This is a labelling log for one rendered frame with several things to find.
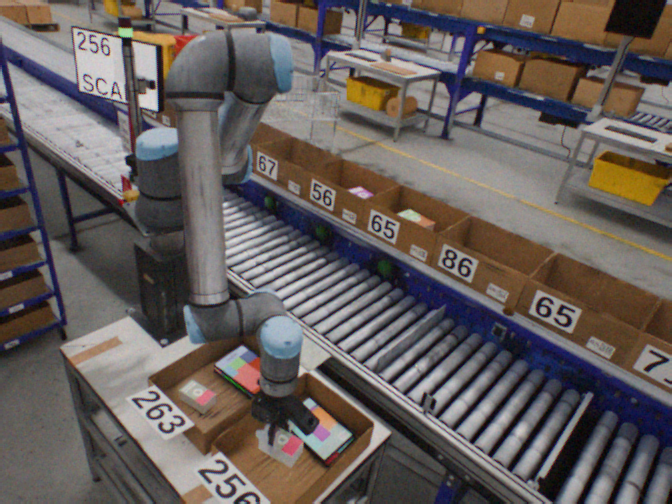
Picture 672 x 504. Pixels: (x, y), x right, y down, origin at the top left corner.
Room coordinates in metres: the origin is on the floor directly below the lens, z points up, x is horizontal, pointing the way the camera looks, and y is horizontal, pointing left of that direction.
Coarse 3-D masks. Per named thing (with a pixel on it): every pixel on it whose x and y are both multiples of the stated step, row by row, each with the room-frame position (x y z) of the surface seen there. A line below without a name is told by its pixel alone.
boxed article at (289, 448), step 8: (280, 440) 0.79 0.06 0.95; (288, 440) 0.79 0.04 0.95; (296, 440) 0.79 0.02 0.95; (264, 448) 0.78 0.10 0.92; (280, 448) 0.77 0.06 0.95; (288, 448) 0.77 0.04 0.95; (296, 448) 0.77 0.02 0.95; (272, 456) 0.77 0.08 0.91; (280, 456) 0.76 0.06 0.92; (288, 456) 0.75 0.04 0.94; (296, 456) 0.77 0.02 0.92; (288, 464) 0.75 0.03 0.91
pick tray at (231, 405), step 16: (192, 352) 1.15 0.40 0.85; (208, 352) 1.20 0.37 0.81; (224, 352) 1.25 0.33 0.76; (256, 352) 1.27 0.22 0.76; (176, 368) 1.10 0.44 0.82; (192, 368) 1.14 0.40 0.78; (208, 368) 1.17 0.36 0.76; (160, 384) 1.05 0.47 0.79; (176, 384) 1.08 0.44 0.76; (208, 384) 1.10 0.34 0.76; (224, 384) 1.11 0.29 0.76; (176, 400) 1.02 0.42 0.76; (224, 400) 1.04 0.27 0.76; (240, 400) 1.05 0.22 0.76; (192, 416) 0.97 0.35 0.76; (208, 416) 0.98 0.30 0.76; (224, 416) 0.99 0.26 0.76; (240, 416) 0.95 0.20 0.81; (192, 432) 0.88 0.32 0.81; (208, 432) 0.86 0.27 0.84; (208, 448) 0.86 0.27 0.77
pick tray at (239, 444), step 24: (312, 384) 1.11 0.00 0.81; (336, 408) 1.04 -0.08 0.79; (240, 432) 0.91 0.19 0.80; (360, 432) 0.98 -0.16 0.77; (240, 456) 0.86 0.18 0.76; (264, 456) 0.87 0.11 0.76; (312, 456) 0.89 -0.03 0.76; (264, 480) 0.79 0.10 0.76; (288, 480) 0.80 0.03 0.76; (312, 480) 0.81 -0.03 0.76
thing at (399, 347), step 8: (440, 312) 1.61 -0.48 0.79; (424, 320) 1.52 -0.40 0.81; (432, 320) 1.56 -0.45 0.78; (440, 320) 1.63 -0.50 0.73; (416, 328) 1.46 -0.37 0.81; (424, 328) 1.52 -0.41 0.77; (408, 336) 1.42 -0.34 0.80; (416, 336) 1.48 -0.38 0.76; (400, 344) 1.38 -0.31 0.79; (408, 344) 1.44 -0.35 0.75; (392, 352) 1.34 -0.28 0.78; (400, 352) 1.40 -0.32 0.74; (384, 360) 1.31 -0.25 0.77; (392, 360) 1.36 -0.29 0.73; (376, 368) 1.28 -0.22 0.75
